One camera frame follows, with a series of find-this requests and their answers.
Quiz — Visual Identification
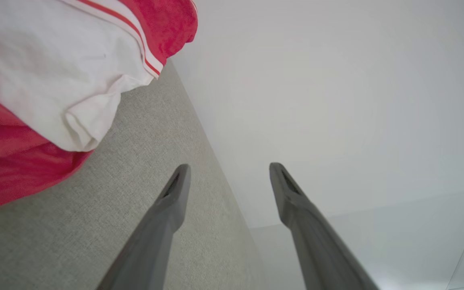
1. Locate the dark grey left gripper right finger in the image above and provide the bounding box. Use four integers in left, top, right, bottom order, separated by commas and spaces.
269, 162, 380, 290

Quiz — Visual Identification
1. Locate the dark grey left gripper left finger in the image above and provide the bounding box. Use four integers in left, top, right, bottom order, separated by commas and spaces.
97, 164, 191, 290

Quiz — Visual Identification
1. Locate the red and white garment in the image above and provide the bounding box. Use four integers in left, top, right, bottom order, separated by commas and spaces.
0, 0, 199, 213

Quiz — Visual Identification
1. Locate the grey fabric sofa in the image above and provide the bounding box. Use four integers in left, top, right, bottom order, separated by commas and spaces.
0, 60, 267, 290

